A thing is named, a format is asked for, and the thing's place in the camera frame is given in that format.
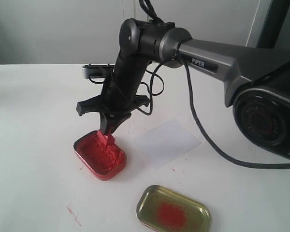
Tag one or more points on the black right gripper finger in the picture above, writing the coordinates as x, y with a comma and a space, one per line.
116, 121

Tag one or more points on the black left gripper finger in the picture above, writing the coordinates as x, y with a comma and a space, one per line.
105, 123

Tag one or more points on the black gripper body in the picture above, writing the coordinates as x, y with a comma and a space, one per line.
112, 106

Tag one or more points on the red rubber stamp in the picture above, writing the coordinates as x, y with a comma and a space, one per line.
106, 139

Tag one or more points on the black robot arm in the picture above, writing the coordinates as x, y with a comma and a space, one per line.
256, 83

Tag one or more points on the red ink pad tin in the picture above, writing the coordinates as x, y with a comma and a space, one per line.
104, 162

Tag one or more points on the white paper card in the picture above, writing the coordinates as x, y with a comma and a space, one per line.
165, 143

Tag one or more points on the gold tin lid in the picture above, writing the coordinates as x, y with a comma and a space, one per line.
164, 210

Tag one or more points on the white cabinet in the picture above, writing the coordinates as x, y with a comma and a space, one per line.
86, 31

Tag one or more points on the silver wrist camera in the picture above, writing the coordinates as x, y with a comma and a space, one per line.
97, 71

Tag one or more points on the dark vertical post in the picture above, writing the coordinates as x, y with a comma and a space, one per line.
271, 25

